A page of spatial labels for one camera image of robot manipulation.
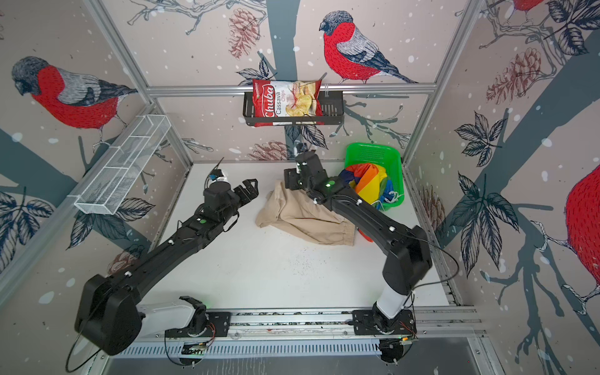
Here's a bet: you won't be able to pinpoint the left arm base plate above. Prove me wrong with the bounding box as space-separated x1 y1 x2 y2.
166 311 232 339

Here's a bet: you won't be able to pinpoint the rainbow coloured shorts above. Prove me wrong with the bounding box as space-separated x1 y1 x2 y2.
339 163 404 211

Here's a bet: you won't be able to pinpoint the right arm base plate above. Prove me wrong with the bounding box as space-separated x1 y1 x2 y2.
351 309 417 337

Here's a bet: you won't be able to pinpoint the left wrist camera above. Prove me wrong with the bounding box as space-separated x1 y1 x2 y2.
207 169 229 186

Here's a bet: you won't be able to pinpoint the white vented cable duct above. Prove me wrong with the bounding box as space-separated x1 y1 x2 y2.
115 338 381 359

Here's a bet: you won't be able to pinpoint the beige drawstring shorts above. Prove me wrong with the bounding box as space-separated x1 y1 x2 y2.
255 180 356 246

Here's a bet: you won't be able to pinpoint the white wire mesh shelf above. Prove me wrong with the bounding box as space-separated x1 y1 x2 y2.
68 114 171 215

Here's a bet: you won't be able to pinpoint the aluminium mounting rail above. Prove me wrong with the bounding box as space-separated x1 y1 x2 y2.
135 302 486 340

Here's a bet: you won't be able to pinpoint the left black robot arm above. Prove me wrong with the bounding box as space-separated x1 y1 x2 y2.
74 179 259 355

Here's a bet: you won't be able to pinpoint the green plastic basket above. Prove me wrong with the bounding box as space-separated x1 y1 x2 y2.
345 143 405 211

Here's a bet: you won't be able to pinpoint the black wire wall basket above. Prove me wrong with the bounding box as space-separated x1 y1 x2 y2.
242 91 345 128

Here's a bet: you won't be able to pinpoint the red cassava chips bag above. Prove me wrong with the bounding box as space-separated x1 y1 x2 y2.
252 80 323 127

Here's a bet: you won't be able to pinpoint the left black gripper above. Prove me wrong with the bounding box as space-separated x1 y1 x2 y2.
221 177 260 226

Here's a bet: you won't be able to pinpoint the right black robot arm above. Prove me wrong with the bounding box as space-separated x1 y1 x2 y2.
284 152 432 337

